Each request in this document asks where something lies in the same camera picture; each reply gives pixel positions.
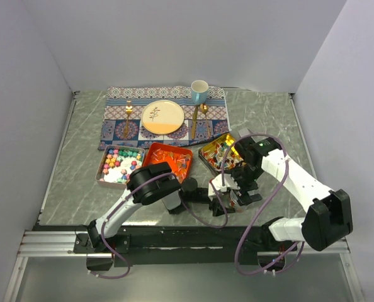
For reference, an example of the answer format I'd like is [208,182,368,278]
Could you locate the aluminium rail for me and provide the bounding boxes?
[17,231,350,257]

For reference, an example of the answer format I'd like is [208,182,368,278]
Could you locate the patterned blue placemat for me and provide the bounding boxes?
[98,86,229,151]

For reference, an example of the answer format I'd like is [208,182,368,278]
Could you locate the gold tin of lollipops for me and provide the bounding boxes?
[198,133,244,176]

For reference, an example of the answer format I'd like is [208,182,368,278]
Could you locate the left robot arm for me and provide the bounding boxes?
[87,162,181,253]

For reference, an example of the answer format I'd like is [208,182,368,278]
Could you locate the metal scoop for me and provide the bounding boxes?
[238,128,252,137]

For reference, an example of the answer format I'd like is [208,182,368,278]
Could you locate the clear jar lid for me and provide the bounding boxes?
[230,190,244,206]

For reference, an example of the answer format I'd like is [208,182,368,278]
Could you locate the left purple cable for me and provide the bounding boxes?
[100,171,229,279]

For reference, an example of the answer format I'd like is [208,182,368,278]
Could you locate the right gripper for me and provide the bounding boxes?
[226,164,264,207]

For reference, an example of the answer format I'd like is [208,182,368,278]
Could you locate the blue mug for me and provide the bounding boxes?
[191,80,209,106]

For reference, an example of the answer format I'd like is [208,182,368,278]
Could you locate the silver tin of star candies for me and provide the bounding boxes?
[95,145,145,189]

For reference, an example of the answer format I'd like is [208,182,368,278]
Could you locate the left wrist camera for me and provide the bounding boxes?
[208,174,239,198]

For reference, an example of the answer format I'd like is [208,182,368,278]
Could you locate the gold fork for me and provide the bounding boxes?
[123,99,133,138]

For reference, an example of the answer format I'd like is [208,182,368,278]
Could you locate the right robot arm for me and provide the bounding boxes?
[234,137,353,251]

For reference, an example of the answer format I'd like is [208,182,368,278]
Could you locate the gold spoon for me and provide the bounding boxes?
[200,103,212,138]

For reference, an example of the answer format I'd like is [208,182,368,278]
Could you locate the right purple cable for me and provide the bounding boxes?
[220,133,304,275]

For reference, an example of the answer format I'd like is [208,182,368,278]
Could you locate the purple cable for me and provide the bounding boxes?
[100,171,229,279]
[220,133,304,275]

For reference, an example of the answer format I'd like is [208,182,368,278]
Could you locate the cream and orange plate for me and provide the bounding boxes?
[141,99,184,135]

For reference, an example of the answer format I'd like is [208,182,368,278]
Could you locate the orange tin of lollipops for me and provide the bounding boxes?
[142,142,193,183]

